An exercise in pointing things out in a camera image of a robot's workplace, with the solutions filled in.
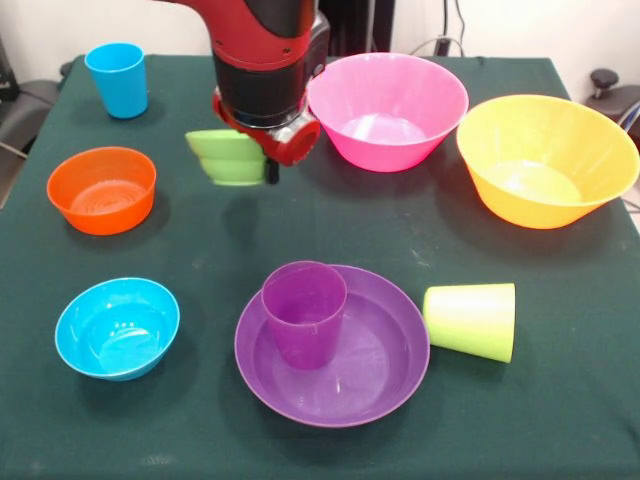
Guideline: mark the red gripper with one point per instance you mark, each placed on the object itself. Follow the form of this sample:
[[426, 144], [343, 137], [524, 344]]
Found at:
[[290, 145]]

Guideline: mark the green plastic bowl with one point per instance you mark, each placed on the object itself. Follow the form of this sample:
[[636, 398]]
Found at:
[[230, 160]]

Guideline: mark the purple plastic cup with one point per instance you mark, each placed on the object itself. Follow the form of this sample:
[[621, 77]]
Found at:
[[305, 335]]

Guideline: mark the orange plastic bowl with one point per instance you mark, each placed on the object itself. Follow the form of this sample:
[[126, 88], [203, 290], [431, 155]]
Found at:
[[102, 215]]

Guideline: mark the purple plastic bowl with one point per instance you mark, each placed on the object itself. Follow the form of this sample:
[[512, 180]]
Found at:
[[380, 380]]

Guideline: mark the lime green plastic cup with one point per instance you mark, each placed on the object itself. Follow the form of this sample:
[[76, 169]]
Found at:
[[470, 320]]

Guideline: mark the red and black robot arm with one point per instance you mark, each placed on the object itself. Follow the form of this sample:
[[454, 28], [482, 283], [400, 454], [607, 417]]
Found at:
[[265, 65]]

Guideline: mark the pink plastic bowl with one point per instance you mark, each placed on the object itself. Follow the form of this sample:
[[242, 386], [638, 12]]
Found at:
[[385, 150]]

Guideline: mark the blue plastic cup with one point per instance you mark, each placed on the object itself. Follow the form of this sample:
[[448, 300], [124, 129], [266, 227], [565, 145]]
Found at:
[[120, 85]]

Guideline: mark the black power plug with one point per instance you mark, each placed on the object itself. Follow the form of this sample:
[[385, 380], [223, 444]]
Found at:
[[442, 46]]

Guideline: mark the blue plastic bowl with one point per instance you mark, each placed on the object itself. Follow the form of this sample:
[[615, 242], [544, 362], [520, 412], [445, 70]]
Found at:
[[115, 325]]

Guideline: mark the grey chair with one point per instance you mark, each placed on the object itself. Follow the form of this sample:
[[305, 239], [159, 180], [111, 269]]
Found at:
[[25, 120]]

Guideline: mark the yellow plastic bowl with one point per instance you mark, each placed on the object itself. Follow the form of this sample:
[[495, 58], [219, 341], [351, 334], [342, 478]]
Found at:
[[525, 210]]

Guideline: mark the dark green tablecloth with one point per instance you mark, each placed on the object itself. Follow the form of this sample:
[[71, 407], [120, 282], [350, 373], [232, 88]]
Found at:
[[150, 440]]

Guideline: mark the black chair armrest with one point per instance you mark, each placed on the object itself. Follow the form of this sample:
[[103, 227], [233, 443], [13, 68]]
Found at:
[[605, 80]]

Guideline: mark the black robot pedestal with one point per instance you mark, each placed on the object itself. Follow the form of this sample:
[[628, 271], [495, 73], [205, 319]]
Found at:
[[360, 25]]

